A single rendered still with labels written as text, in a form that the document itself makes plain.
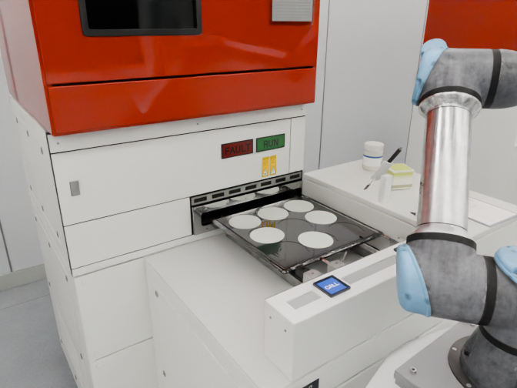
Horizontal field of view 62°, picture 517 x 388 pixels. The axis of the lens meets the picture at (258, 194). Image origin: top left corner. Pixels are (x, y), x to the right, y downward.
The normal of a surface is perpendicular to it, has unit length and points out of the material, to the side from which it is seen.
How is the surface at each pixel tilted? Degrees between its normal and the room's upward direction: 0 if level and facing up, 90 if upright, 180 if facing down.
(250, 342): 0
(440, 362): 0
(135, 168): 90
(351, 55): 90
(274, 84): 90
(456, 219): 51
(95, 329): 90
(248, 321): 0
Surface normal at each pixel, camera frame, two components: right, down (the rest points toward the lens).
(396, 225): -0.82, 0.21
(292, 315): 0.00, -0.93
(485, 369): -0.85, -0.12
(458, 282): -0.22, -0.29
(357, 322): 0.58, 0.31
